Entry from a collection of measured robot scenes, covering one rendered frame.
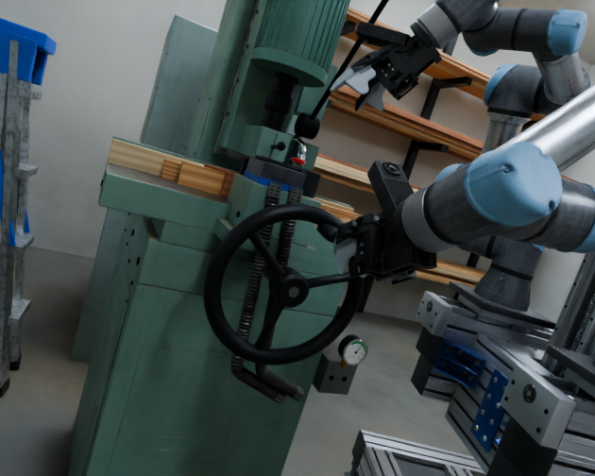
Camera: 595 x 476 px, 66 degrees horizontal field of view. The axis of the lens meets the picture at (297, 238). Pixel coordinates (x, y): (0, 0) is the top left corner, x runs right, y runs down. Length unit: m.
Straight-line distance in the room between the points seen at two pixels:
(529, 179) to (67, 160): 3.10
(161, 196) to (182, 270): 0.15
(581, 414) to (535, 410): 0.07
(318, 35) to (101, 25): 2.45
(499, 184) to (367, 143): 3.33
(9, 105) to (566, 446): 1.60
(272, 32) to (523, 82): 0.68
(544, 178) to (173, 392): 0.80
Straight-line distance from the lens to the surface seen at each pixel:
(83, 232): 3.43
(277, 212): 0.73
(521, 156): 0.46
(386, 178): 0.62
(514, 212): 0.45
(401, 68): 0.95
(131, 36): 3.36
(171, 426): 1.07
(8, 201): 1.65
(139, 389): 1.01
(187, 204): 0.88
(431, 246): 0.53
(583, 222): 0.54
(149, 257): 0.90
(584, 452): 1.00
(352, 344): 1.04
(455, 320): 1.35
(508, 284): 1.40
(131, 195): 0.87
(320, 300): 1.03
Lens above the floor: 1.00
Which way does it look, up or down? 8 degrees down
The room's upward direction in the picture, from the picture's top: 18 degrees clockwise
